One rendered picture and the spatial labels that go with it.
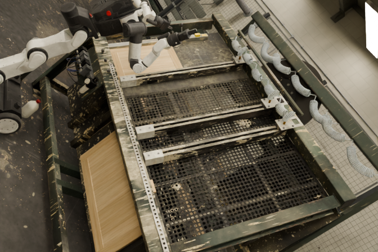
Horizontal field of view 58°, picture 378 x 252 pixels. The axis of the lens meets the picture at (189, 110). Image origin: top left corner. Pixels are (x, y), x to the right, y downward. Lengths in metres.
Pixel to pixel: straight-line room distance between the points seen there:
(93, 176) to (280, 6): 6.87
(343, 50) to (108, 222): 6.39
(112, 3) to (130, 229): 1.53
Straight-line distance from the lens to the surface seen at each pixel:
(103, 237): 2.57
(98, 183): 2.74
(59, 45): 2.70
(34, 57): 2.70
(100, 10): 2.53
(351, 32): 8.09
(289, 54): 3.38
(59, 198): 2.69
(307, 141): 2.57
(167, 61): 3.03
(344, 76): 7.66
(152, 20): 3.09
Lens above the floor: 1.82
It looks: 13 degrees down
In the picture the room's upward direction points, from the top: 54 degrees clockwise
